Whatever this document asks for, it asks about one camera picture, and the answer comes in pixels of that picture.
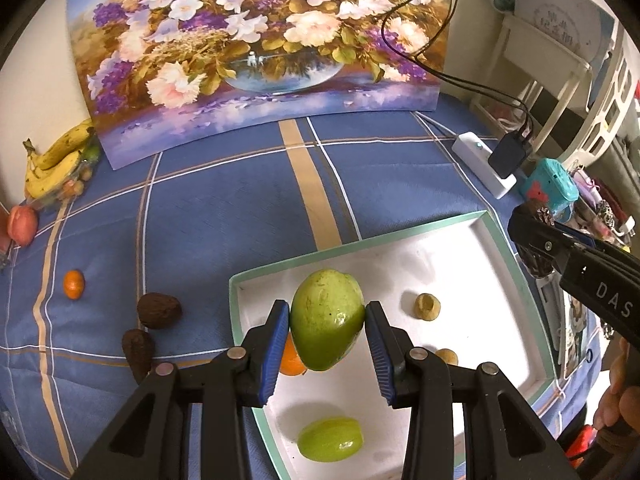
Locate teal toy box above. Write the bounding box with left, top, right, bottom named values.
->
left=520, top=158, right=581, bottom=223

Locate grey plastic holder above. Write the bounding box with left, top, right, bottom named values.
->
left=535, top=275, right=563, bottom=341

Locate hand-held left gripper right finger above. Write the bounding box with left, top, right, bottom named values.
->
left=364, top=301, right=576, bottom=480

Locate person's right hand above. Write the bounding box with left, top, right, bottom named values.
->
left=592, top=337, right=640, bottom=433

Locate pile of colourful trinkets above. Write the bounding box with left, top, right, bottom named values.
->
left=572, top=162, right=640, bottom=253

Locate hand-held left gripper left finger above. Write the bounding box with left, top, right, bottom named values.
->
left=90, top=299, right=292, bottom=480

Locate orange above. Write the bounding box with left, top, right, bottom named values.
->
left=278, top=332, right=308, bottom=377

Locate large green mango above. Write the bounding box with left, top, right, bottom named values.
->
left=290, top=269, right=367, bottom=372

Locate black charger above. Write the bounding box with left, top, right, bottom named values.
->
left=487, top=132, right=533, bottom=179

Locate clear container of small fruit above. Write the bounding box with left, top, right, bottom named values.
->
left=27, top=147, right=103, bottom=209

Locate white wooden chair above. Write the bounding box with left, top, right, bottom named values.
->
left=470, top=10, right=596, bottom=161

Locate flower painting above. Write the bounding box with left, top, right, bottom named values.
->
left=66, top=0, right=453, bottom=171

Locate white power strip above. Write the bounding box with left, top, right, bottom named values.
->
left=451, top=131, right=518, bottom=199

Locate small green mango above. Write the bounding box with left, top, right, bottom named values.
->
left=297, top=417, right=364, bottom=462

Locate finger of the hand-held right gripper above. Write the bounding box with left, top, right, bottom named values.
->
left=552, top=222, right=640, bottom=273
left=507, top=204, right=581, bottom=281

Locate black charger cable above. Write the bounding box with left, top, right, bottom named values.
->
left=381, top=0, right=531, bottom=141

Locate white tray with teal rim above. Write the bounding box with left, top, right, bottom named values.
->
left=229, top=210, right=558, bottom=480

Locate small tangerine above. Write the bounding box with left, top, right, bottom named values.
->
left=63, top=269, right=85, bottom=301

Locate red peach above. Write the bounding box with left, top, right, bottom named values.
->
left=7, top=205, right=39, bottom=247

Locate white printed card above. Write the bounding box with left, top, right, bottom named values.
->
left=515, top=0, right=616, bottom=68

